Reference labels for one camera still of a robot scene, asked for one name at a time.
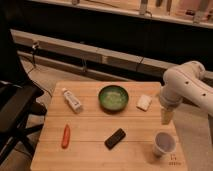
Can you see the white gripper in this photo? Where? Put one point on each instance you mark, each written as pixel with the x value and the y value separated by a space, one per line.
pixel 168 99

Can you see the white sponge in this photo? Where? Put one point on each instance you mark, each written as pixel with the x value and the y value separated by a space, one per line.
pixel 144 102

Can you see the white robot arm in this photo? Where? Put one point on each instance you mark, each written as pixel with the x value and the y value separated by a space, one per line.
pixel 184 81

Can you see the green bowl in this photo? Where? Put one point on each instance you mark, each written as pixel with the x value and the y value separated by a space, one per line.
pixel 113 98

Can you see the black rectangular block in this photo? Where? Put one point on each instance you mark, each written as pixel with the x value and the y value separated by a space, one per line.
pixel 115 138

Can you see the wooden table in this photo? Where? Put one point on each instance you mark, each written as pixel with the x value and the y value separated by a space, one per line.
pixel 92 126

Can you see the white tube bottle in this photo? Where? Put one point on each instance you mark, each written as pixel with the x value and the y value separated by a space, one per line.
pixel 72 100

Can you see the orange carrot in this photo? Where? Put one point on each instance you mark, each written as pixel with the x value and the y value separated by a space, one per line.
pixel 66 137

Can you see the black office chair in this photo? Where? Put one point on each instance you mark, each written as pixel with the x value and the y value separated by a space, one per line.
pixel 16 104

